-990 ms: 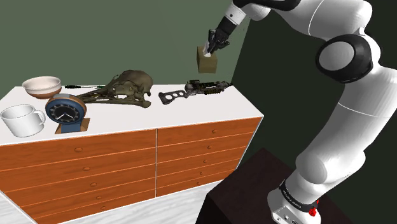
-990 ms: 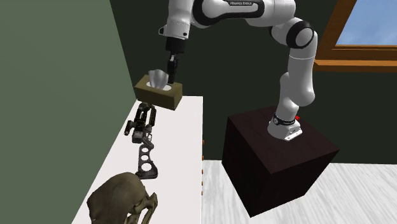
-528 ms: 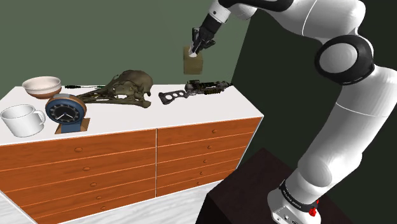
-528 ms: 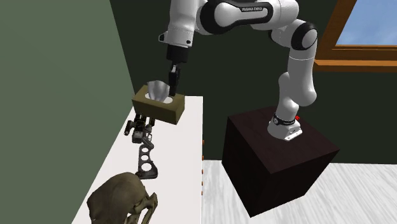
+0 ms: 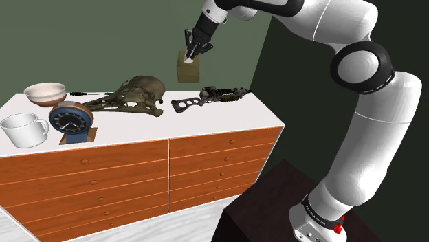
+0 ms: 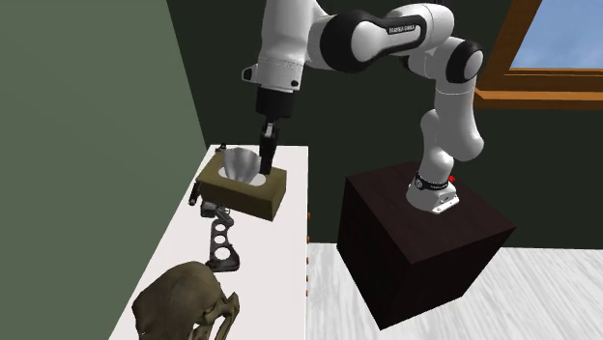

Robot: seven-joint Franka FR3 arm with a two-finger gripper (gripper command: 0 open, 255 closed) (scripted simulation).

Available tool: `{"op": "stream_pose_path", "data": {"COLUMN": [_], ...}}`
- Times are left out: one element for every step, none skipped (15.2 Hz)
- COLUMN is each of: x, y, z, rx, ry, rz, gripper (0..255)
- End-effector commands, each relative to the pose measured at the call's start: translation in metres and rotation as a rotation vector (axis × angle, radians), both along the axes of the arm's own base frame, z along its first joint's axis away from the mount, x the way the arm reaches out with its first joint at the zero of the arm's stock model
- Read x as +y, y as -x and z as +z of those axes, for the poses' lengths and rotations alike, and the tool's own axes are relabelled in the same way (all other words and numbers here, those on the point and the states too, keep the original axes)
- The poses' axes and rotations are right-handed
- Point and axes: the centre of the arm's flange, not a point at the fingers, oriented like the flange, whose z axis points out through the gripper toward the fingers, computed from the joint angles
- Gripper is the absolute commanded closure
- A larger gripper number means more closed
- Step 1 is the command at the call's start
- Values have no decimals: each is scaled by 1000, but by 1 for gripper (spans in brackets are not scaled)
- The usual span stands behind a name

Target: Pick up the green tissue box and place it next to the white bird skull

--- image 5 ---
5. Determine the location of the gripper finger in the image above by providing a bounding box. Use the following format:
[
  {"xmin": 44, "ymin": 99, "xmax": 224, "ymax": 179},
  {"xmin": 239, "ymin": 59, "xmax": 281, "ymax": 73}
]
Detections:
[
  {"xmin": 195, "ymin": 41, "xmax": 215, "ymax": 57},
  {"xmin": 184, "ymin": 28, "xmax": 197, "ymax": 61}
]

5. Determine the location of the tan tissue box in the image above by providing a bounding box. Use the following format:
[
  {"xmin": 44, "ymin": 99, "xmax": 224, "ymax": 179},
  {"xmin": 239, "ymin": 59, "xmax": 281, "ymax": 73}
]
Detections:
[{"xmin": 176, "ymin": 49, "xmax": 201, "ymax": 84}]

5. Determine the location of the dark toy gun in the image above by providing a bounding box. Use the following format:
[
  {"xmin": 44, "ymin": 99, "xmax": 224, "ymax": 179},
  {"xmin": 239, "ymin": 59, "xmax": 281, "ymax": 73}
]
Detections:
[{"xmin": 170, "ymin": 86, "xmax": 252, "ymax": 114}]

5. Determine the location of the brown bird skull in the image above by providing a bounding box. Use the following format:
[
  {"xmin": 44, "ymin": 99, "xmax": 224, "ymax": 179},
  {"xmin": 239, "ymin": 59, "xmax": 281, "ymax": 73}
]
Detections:
[{"xmin": 81, "ymin": 75, "xmax": 166, "ymax": 118}]

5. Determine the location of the white-topped wooden chest of drawers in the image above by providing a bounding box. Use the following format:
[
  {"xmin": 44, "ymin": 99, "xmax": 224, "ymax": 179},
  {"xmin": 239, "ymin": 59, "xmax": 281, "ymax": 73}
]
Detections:
[{"xmin": 0, "ymin": 89, "xmax": 286, "ymax": 242}]

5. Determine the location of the black and green screwdriver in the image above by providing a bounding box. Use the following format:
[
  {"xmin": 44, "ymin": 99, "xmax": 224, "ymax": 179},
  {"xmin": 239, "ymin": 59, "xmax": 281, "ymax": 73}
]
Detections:
[{"xmin": 69, "ymin": 90, "xmax": 115, "ymax": 97}]

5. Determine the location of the blue round table clock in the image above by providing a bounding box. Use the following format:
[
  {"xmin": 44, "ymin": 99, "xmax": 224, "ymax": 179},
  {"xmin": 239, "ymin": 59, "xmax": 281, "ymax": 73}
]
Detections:
[{"xmin": 48, "ymin": 100, "xmax": 98, "ymax": 146}]

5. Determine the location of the white and brown bowl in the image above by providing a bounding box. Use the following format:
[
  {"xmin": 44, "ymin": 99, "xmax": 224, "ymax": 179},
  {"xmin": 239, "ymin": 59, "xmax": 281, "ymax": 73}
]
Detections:
[{"xmin": 23, "ymin": 82, "xmax": 67, "ymax": 108}]

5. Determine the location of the dark robot stand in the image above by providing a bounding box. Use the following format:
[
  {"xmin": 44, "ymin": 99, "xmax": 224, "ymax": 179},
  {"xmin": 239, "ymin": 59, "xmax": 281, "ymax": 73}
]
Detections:
[{"xmin": 210, "ymin": 159, "xmax": 384, "ymax": 242}]

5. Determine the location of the white mug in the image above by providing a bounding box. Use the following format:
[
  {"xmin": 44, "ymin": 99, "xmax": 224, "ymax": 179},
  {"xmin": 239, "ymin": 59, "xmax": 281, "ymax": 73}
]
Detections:
[{"xmin": 0, "ymin": 112, "xmax": 51, "ymax": 149}]

